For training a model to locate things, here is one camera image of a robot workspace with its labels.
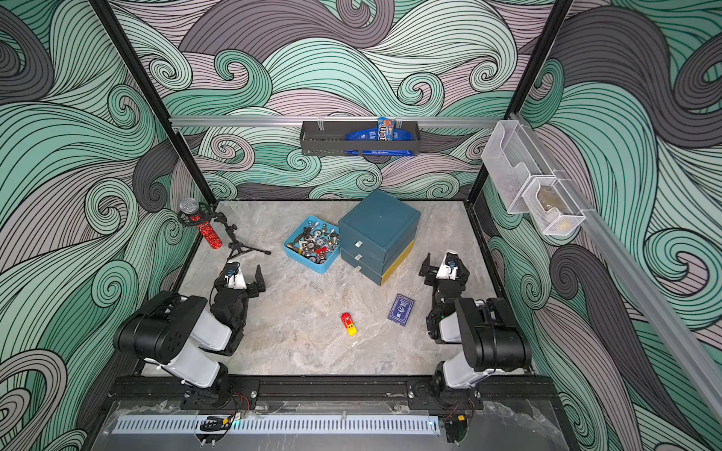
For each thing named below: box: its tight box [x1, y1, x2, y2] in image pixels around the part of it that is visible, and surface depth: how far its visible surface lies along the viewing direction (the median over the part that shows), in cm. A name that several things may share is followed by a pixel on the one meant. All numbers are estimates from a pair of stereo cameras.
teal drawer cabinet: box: [338, 189, 422, 287], surface depth 87 cm
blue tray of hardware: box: [282, 215, 342, 275], surface depth 109 cm
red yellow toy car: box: [340, 311, 359, 338], surface depth 86 cm
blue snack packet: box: [345, 117, 415, 156], surface depth 93 cm
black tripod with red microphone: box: [177, 197, 272, 265], surface depth 87 cm
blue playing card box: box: [387, 293, 416, 327], surface depth 89 cm
